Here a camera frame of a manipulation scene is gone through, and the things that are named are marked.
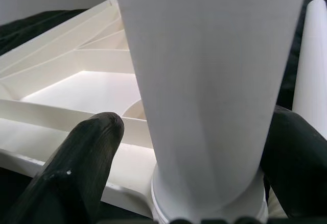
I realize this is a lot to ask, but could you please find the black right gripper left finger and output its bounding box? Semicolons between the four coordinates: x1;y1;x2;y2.
0;111;125;224

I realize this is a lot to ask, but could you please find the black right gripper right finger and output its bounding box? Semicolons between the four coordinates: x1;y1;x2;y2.
260;105;327;220

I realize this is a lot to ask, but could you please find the white plastic children table top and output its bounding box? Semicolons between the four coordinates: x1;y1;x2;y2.
0;0;269;224

